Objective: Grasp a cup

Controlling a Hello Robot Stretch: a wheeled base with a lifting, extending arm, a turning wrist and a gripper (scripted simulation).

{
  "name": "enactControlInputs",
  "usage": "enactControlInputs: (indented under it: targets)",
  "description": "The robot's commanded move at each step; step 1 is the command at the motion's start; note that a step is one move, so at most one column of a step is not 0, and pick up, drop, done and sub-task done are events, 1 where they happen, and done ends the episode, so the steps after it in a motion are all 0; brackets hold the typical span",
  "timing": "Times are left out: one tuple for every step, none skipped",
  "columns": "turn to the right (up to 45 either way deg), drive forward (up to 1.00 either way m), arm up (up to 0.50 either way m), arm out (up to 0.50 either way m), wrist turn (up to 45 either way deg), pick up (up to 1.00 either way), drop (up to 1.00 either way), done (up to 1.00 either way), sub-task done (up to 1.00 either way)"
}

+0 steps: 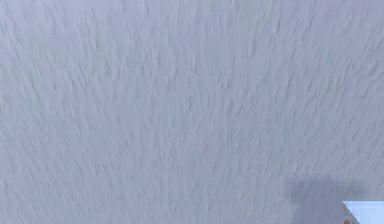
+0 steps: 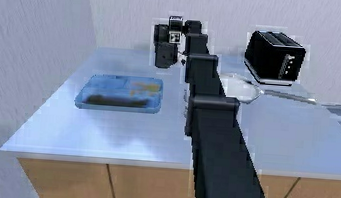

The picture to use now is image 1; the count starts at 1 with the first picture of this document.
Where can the white table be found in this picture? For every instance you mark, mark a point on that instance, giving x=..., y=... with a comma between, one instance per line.
x=368, y=212

